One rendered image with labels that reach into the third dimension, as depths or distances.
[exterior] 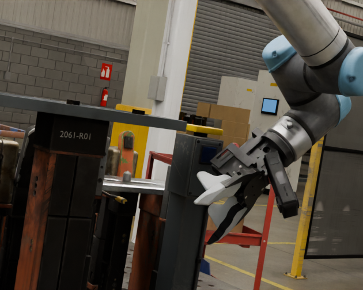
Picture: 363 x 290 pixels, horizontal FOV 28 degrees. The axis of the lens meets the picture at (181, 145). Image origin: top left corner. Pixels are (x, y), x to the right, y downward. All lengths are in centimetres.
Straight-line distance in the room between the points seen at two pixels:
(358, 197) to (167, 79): 197
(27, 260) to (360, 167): 519
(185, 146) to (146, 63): 738
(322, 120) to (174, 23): 431
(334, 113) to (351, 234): 507
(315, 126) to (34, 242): 52
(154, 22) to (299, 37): 768
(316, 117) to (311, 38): 22
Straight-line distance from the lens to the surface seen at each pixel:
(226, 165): 124
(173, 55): 550
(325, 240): 608
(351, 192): 623
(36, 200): 122
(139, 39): 876
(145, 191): 160
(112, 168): 180
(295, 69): 121
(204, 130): 133
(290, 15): 108
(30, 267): 123
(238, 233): 374
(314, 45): 111
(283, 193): 121
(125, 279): 201
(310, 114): 128
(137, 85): 866
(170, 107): 551
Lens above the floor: 119
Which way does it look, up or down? 3 degrees down
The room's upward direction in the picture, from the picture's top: 9 degrees clockwise
